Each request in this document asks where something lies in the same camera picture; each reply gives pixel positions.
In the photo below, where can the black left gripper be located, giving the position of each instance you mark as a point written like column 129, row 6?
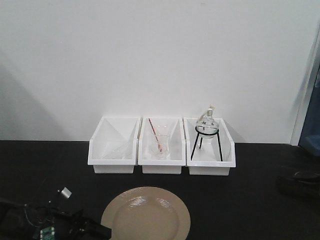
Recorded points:
column 49, row 223

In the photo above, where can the glass alcohol lamp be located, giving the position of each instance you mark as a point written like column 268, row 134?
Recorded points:
column 206, row 126

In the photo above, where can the glass beaker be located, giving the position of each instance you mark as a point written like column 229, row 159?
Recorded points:
column 155, row 154

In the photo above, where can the red stirring rod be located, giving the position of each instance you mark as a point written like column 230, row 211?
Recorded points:
column 155, row 135

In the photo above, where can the white bin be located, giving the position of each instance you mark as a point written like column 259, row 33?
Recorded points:
column 208, row 162
column 171, row 126
column 113, row 146

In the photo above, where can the beige plate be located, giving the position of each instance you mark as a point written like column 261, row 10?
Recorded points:
column 147, row 213

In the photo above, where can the blue pegboard drying rack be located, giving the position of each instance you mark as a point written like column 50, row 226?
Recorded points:
column 310, row 134

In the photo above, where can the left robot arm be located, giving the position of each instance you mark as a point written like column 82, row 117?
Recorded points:
column 25, row 222

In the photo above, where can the white bin left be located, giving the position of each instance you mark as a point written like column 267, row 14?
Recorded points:
column 113, row 146

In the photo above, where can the black wire tripod stand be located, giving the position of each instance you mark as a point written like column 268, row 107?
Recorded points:
column 204, row 140

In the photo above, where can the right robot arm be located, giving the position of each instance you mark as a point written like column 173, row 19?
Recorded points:
column 301, row 184

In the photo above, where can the white bin right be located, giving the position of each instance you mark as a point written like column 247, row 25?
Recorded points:
column 208, row 162

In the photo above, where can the white bin middle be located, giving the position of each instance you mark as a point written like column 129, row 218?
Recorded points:
column 171, row 126

